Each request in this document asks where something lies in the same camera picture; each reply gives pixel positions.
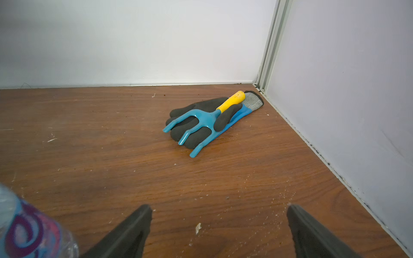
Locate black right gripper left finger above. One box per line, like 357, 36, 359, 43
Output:
81, 204, 152, 258

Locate blue label water bottle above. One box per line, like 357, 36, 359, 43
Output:
1, 185, 79, 258

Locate black blue work glove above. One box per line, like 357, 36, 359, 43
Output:
163, 91, 264, 158

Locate blue yellow garden hand rake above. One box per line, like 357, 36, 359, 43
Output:
163, 91, 246, 158

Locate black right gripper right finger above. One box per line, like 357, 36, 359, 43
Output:
287, 204, 360, 258

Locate aluminium corner frame post right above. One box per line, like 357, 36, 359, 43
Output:
254, 0, 294, 94

